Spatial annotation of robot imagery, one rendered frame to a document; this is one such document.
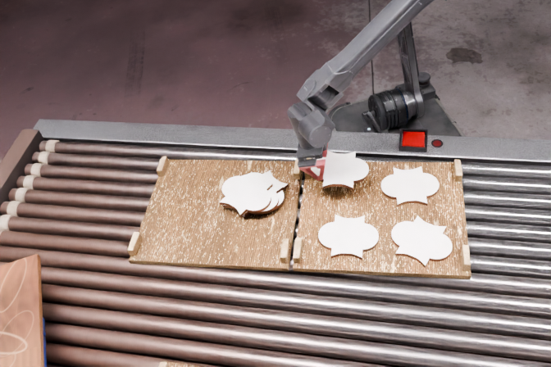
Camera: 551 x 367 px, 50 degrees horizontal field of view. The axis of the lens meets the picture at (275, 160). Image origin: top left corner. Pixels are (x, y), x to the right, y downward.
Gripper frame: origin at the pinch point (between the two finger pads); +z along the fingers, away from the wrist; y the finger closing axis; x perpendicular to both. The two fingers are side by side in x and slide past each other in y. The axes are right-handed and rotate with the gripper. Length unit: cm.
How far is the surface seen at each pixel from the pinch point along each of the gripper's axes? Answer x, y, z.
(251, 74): 84, 166, 80
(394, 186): -16.9, 0.7, 10.5
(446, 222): -29.0, -9.3, 14.5
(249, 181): 19.3, -2.4, -0.1
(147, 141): 57, 18, -2
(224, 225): 25.4, -13.8, 3.7
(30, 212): 83, -11, -6
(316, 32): 50, 207, 86
